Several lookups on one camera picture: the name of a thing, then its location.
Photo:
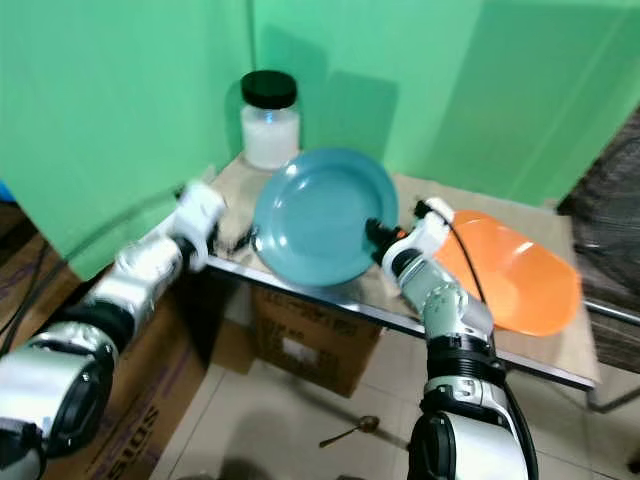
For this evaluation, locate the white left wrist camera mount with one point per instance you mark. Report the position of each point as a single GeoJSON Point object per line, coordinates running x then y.
{"type": "Point", "coordinates": [200, 210]}

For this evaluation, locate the orange plastic bowl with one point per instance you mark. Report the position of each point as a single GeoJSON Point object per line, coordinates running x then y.
{"type": "Point", "coordinates": [525, 280]}

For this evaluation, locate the flat printed cardboard box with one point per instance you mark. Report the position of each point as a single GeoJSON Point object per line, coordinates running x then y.
{"type": "Point", "coordinates": [140, 410]}

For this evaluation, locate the glass jar with black lid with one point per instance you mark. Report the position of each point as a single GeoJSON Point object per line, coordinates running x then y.
{"type": "Point", "coordinates": [270, 135]}

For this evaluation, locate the teal round plate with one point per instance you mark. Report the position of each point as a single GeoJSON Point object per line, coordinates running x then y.
{"type": "Point", "coordinates": [315, 215]}

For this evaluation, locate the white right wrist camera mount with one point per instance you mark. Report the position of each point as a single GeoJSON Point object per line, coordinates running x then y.
{"type": "Point", "coordinates": [430, 226]}

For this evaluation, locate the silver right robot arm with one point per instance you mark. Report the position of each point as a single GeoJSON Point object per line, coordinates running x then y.
{"type": "Point", "coordinates": [455, 330]}

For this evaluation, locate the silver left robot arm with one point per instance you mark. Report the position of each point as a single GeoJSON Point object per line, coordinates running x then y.
{"type": "Point", "coordinates": [60, 375]}

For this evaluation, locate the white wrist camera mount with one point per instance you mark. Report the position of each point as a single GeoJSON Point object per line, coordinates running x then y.
{"type": "Point", "coordinates": [430, 226]}
{"type": "Point", "coordinates": [200, 210]}

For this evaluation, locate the cardboard box with white label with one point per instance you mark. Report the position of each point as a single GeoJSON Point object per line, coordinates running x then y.
{"type": "Point", "coordinates": [310, 335]}

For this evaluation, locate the green backdrop screen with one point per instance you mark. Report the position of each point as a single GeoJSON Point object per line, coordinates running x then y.
{"type": "Point", "coordinates": [120, 100]}

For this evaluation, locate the brass spoon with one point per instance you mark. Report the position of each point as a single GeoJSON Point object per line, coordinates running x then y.
{"type": "Point", "coordinates": [363, 426]}

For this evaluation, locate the black fan grille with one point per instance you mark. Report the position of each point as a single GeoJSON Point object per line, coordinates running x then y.
{"type": "Point", "coordinates": [605, 225]}

